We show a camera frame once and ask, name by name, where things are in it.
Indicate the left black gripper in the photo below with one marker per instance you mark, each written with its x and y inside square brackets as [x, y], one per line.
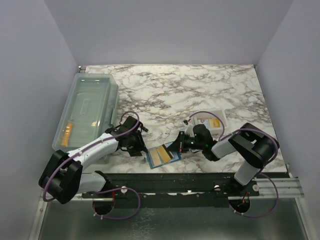
[136, 151]

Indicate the clear acrylic card box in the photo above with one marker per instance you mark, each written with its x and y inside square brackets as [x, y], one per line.
[212, 113]

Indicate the gold credit card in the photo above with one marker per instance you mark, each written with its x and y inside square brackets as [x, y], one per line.
[155, 158]
[164, 153]

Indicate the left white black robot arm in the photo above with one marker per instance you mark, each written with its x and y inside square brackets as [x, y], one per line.
[63, 176]

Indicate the teal leather card holder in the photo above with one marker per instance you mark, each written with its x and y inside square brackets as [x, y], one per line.
[177, 157]

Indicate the black green screwdriver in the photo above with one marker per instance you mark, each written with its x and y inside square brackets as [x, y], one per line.
[144, 129]

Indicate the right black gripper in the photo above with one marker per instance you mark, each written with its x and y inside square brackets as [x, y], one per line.
[179, 144]

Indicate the aluminium extrusion rail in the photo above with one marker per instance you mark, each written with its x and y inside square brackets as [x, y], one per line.
[221, 186]

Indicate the orange tool in bin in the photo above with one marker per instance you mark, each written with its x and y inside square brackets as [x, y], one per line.
[67, 134]

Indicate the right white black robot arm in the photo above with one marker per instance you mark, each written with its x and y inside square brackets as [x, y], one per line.
[256, 147]

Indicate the credit cards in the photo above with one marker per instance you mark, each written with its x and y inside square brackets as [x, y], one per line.
[210, 123]

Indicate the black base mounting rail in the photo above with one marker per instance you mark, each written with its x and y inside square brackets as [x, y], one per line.
[129, 198]

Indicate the clear plastic storage bin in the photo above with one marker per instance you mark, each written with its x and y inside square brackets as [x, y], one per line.
[92, 106]

